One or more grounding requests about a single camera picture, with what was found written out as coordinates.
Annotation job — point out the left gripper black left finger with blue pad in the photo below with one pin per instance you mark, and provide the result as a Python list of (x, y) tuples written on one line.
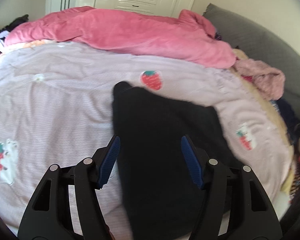
[(64, 205)]

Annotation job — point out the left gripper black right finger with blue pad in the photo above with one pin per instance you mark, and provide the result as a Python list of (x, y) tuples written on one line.
[(235, 204)]

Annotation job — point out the black printed sweatshirt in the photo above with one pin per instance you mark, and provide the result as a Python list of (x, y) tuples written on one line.
[(159, 196)]

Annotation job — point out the dark clothes pile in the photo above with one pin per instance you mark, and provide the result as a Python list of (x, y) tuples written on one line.
[(4, 32)]

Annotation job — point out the dark navy garment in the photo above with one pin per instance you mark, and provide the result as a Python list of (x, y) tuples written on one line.
[(291, 120)]

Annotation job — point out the pink strawberry bear bedsheet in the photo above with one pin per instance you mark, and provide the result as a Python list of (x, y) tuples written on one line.
[(55, 108)]

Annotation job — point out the light pink fuzzy garment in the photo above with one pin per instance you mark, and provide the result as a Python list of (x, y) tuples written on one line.
[(268, 80)]

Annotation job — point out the grey quilted headboard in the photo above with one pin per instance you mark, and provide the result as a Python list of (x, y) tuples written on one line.
[(259, 44)]

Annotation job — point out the pink plush blanket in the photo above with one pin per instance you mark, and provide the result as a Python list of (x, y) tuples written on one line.
[(190, 37)]

